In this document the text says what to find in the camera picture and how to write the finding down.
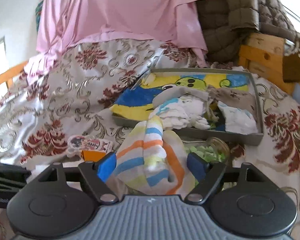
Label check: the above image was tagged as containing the grey tray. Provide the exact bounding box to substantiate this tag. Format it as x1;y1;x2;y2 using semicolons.
110;68;263;146

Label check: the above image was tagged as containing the brown quilted down jacket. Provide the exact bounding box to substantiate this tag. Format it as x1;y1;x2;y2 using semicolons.
196;0;297;62

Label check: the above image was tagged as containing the striped pastel towel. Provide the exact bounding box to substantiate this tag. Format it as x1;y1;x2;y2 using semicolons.
106;116;196;198

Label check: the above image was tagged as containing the pink hanging sheet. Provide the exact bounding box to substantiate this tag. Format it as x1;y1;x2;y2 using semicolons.
24;0;208;83

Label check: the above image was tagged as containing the white blue patterned cloth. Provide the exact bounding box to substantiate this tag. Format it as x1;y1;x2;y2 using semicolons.
217;101;258;135

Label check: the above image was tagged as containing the wooden bed rail left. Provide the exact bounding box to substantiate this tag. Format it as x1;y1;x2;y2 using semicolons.
0;61;28;88

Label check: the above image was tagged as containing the brown printed t-shirt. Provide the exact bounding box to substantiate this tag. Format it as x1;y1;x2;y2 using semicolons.
282;54;300;82

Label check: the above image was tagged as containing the wooden bunk bed frame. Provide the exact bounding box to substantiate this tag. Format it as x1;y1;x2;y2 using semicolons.
238;33;300;95

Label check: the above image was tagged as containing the orange white box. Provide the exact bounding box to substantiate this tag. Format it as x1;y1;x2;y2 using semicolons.
81;150;106;162

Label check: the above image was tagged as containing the floral satin bedspread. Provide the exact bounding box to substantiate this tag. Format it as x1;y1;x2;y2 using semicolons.
0;39;300;239

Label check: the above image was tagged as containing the white gauze cloth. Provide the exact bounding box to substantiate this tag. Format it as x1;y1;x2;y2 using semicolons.
149;94;211;130

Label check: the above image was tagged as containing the grey sock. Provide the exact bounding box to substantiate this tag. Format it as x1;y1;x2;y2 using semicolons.
152;86;209;107

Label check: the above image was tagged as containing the beige printed cloth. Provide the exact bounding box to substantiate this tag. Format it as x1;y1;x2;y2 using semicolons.
207;85;256;119

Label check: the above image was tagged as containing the small cartoon pouch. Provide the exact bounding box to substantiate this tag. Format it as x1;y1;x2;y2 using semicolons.
66;135;113;157

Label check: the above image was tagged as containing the yellow blue cartoon towel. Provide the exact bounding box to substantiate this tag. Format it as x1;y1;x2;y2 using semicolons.
110;73;251;123

